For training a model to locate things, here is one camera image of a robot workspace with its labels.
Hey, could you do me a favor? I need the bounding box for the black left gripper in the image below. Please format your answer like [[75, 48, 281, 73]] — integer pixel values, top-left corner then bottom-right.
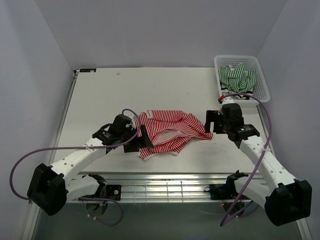
[[118, 124, 153, 153]]

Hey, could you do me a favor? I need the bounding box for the red white striped tank top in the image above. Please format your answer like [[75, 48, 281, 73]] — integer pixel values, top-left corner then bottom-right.
[[138, 110, 213, 161]]

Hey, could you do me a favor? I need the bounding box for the green white striped tank top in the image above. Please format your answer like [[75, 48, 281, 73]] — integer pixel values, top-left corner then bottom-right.
[[218, 63, 257, 94]]

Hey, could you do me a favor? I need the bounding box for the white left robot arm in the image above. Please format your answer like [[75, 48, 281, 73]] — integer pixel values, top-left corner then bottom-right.
[[27, 114, 154, 216]]

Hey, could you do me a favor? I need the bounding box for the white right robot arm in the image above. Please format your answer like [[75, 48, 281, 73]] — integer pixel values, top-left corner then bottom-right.
[[204, 103, 312, 226]]

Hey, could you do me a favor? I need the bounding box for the white perforated plastic basket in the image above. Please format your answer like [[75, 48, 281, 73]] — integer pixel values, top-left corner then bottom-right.
[[214, 55, 270, 108]]

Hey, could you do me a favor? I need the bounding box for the blue label sticker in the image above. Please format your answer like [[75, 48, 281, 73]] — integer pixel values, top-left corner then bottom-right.
[[79, 68, 97, 73]]

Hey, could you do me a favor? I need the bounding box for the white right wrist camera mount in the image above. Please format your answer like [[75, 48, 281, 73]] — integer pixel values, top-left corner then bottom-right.
[[218, 95, 235, 105]]

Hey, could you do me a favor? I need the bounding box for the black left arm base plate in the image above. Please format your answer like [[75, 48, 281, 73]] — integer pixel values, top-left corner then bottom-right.
[[80, 173, 122, 201]]

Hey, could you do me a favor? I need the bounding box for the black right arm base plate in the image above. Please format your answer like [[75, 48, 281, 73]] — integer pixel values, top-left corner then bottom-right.
[[204, 170, 249, 200]]

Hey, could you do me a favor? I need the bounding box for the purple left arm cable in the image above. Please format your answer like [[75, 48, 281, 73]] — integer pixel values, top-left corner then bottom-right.
[[9, 108, 140, 227]]

